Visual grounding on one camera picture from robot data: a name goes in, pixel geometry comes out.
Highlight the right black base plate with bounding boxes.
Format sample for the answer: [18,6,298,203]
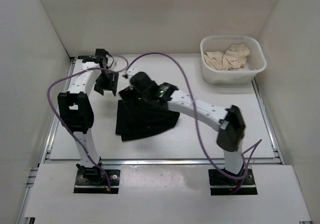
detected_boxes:
[208,168,258,196]

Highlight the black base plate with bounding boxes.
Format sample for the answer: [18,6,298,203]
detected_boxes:
[208,168,258,196]
[73,169,121,194]

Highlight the aluminium frame rail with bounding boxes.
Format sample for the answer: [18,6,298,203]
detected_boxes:
[251,78,285,165]

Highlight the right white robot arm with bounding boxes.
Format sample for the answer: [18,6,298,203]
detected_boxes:
[119,68,247,184]

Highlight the black trousers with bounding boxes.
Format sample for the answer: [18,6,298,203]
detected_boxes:
[115,88,180,142]

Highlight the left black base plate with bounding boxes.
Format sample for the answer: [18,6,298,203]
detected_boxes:
[73,169,121,194]

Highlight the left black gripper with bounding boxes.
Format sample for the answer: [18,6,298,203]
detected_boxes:
[92,70,118,96]

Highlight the beige trousers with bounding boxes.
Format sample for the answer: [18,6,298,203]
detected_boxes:
[204,43,251,71]

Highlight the white plastic basket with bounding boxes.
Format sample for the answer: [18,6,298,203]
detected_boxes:
[200,35,267,85]

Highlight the black corner label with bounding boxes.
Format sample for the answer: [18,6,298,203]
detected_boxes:
[77,55,87,60]

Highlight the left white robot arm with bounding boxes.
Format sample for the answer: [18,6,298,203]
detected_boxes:
[57,48,119,185]

